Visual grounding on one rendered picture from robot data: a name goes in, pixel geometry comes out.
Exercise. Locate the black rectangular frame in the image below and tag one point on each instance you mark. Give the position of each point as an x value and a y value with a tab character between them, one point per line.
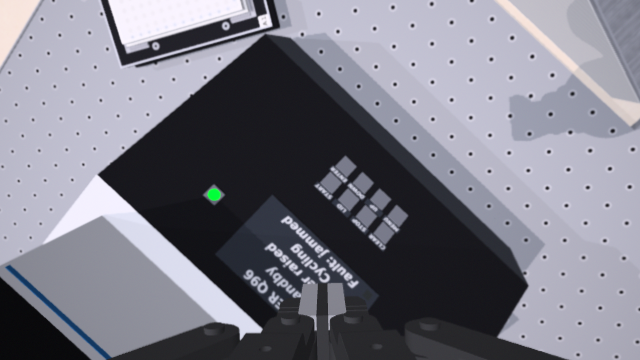
262	15

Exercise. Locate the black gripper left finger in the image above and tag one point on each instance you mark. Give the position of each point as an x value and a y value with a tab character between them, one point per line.
296	335

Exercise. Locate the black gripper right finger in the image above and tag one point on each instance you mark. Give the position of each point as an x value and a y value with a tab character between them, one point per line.
348	336

